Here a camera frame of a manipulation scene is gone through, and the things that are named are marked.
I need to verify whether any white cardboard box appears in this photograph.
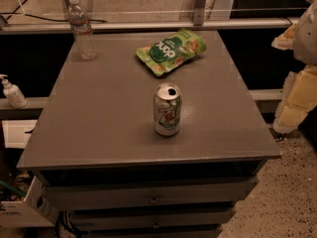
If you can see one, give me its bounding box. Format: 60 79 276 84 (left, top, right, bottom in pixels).
0 178 58 228

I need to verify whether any grey drawer cabinet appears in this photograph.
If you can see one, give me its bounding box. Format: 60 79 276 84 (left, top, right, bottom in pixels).
18 31 279 238

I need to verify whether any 7up soda can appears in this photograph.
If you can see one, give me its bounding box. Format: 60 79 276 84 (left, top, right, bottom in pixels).
154 83 182 136

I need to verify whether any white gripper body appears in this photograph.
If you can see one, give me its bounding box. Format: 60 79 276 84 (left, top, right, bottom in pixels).
293 0 317 65

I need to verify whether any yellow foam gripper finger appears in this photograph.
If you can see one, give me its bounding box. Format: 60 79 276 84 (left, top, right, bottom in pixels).
271 24 297 50
272 65 317 134

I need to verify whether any green chip bag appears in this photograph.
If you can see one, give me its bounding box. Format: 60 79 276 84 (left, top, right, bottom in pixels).
136 29 206 77

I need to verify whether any clear plastic water bottle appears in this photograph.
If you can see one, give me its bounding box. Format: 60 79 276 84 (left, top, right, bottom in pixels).
68 0 97 60

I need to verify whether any white pump dispenser bottle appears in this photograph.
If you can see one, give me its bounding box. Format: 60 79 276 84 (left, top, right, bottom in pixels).
0 74 27 109

